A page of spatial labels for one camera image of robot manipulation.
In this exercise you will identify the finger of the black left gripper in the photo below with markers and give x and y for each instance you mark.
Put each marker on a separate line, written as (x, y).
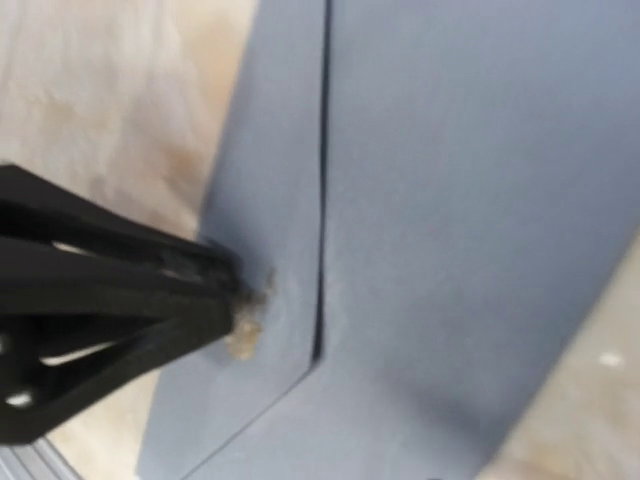
(68, 346)
(36, 210)

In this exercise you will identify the round brown seal sticker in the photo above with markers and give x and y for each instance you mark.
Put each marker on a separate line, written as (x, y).
(248, 306)

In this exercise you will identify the blue paper envelope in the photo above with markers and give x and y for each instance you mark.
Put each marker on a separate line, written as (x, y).
(432, 194)

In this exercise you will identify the aluminium front rail frame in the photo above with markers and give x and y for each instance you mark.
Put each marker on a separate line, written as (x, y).
(39, 460)

